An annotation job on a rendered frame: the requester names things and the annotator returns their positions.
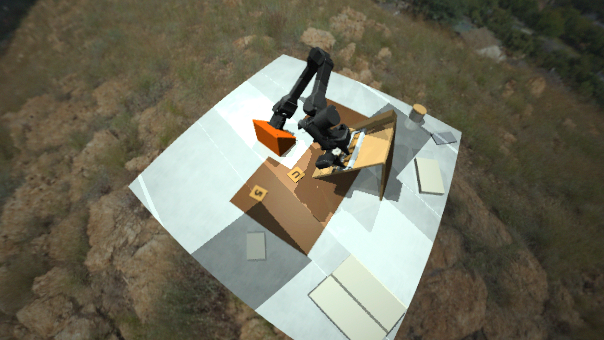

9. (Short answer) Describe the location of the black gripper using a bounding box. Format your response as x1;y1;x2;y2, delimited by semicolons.
313;128;350;170

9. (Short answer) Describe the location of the grey cylinder with orange top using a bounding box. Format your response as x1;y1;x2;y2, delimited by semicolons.
409;104;427;123

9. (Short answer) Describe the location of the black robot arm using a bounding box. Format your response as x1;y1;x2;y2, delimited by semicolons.
267;46;352;149

